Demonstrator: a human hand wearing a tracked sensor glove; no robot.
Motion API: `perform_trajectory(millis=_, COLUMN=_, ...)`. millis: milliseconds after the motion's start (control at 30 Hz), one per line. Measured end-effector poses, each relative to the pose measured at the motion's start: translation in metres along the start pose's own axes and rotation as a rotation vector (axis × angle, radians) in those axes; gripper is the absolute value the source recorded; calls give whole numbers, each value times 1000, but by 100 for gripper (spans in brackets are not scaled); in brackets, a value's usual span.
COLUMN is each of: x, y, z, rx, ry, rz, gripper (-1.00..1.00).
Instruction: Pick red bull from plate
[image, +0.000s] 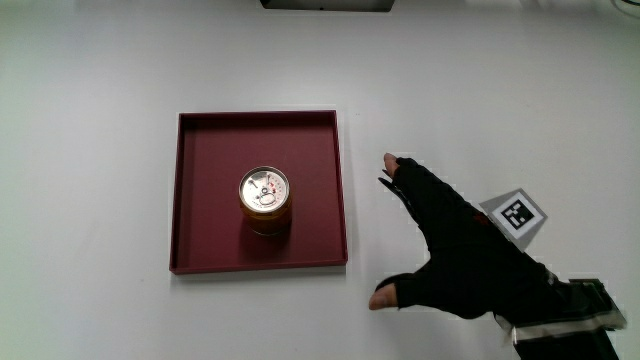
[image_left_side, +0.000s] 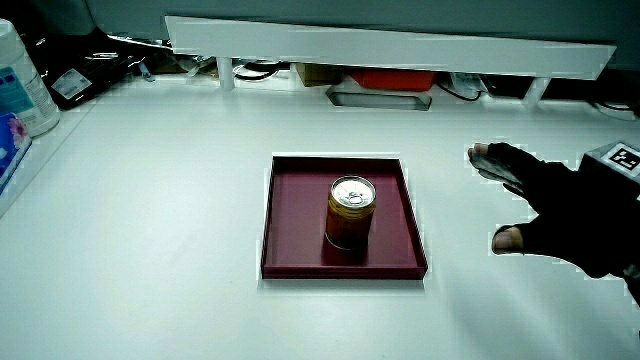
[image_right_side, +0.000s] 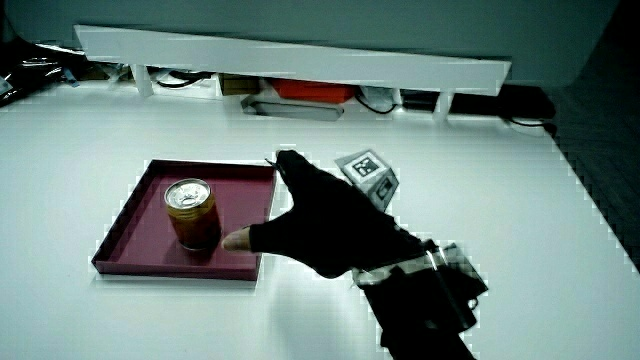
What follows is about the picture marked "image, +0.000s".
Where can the person's right hand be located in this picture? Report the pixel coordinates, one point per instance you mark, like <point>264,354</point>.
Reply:
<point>465,260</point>

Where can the gold red bull can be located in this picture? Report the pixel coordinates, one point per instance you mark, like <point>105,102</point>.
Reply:
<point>265,199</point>

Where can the dark red square plate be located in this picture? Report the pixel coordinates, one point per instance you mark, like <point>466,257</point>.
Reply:
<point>215,200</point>

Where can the black device base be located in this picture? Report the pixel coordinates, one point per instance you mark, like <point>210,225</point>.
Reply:
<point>327,4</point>

